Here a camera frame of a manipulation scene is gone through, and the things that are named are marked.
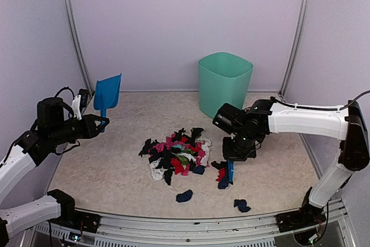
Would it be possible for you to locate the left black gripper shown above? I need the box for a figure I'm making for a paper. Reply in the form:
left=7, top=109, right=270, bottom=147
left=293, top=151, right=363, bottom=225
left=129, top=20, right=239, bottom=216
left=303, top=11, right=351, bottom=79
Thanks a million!
left=49, top=113, right=109, bottom=146

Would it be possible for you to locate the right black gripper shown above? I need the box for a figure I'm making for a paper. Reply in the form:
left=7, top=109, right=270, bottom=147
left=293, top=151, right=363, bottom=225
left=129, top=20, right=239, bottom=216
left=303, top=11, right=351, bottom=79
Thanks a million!
left=223, top=130, right=260, bottom=161

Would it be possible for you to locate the blue hand brush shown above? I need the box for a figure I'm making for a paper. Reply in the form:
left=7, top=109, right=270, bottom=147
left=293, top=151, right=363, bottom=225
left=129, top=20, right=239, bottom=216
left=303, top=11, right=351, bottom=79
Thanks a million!
left=227, top=160, right=234, bottom=185

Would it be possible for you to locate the blue dustpan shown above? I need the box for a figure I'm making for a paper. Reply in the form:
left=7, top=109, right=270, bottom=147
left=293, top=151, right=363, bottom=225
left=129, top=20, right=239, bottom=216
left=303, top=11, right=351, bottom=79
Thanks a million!
left=93, top=73, right=122, bottom=118

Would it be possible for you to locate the teal plastic waste bin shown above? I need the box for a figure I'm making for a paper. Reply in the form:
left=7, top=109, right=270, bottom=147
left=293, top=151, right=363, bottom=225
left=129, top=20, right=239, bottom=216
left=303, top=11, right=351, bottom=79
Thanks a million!
left=198, top=52, right=253, bottom=118

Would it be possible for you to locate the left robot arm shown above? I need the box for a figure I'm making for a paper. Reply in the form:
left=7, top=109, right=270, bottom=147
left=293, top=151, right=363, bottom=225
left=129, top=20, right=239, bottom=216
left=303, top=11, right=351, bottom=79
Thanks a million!
left=1, top=95, right=110, bottom=246

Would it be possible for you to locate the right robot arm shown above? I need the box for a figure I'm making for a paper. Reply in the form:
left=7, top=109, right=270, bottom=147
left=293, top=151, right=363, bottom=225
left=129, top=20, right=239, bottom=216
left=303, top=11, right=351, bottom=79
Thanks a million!
left=213, top=97, right=369, bottom=228

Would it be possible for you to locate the black scrap right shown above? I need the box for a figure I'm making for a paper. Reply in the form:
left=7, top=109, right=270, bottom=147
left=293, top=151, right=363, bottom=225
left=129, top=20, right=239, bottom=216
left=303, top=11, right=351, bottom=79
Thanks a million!
left=211, top=161, right=228, bottom=170

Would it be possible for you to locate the red paper scrap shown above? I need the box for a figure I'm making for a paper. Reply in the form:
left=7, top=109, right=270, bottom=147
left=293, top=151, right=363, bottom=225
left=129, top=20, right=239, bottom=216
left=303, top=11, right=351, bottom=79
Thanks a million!
left=216, top=168, right=227, bottom=182

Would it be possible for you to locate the navy curved scrap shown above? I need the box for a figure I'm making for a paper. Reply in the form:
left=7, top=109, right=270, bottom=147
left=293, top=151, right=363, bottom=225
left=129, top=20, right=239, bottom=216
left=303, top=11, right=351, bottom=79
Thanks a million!
left=217, top=180, right=230, bottom=190

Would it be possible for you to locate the navy scrap front right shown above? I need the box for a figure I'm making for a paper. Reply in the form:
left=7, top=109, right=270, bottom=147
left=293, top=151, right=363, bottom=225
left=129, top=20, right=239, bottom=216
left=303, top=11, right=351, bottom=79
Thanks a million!
left=234, top=199, right=251, bottom=213

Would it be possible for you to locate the navy scrap front centre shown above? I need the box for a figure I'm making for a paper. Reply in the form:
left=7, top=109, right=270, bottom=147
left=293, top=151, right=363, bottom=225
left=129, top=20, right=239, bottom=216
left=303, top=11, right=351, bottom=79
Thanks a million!
left=176, top=189, right=193, bottom=203

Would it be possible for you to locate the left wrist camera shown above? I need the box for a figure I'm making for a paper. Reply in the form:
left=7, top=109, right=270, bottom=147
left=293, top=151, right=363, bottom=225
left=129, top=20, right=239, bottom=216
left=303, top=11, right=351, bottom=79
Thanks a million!
left=71, top=89, right=89, bottom=120

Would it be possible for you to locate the front aluminium rail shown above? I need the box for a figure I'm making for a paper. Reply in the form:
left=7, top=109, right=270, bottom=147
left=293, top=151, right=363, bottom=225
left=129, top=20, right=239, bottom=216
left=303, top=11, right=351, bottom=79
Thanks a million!
left=33, top=202, right=355, bottom=246

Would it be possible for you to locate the left aluminium frame post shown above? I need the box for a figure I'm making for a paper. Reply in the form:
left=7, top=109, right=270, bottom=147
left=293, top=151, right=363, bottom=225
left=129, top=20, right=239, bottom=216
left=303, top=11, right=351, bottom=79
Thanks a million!
left=63, top=0, right=94, bottom=97

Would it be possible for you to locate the aluminium frame post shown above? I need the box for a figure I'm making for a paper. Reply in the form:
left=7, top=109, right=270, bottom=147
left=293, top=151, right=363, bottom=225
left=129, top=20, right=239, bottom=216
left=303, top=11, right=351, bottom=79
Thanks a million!
left=279, top=0, right=310, bottom=98
left=63, top=0, right=94, bottom=97

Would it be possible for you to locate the right aluminium frame post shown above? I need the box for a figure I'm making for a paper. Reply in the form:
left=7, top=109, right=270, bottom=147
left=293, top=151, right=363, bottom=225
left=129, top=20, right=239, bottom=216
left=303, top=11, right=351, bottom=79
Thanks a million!
left=279, top=0, right=310, bottom=98

